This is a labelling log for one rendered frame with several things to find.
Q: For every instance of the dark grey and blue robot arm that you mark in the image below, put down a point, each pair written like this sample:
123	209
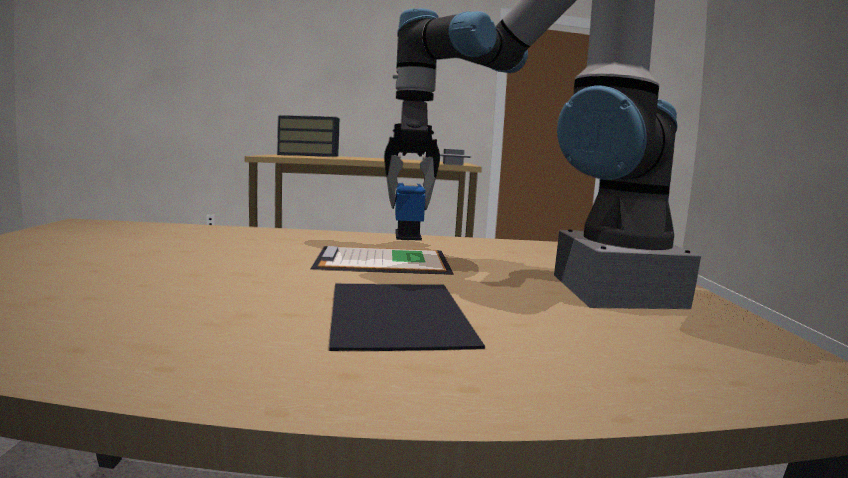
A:
607	129

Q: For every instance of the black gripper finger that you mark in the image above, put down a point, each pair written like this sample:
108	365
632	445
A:
429	166
393	164

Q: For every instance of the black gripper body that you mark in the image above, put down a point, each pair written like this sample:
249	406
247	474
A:
413	146

